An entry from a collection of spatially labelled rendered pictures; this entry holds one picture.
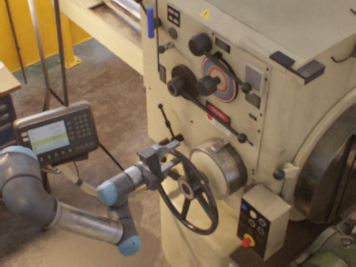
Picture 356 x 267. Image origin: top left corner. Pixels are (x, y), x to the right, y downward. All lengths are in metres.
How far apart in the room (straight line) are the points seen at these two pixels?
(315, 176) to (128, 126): 2.39
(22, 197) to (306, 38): 0.98
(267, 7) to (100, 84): 2.85
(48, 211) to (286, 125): 0.79
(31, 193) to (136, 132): 2.60
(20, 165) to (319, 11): 1.07
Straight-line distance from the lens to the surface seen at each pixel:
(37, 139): 2.40
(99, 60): 4.85
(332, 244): 1.98
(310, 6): 1.94
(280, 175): 1.86
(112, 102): 4.40
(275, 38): 1.75
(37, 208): 1.59
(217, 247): 2.74
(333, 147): 1.98
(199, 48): 1.84
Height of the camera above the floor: 2.86
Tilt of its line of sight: 43 degrees down
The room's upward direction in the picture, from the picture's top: straight up
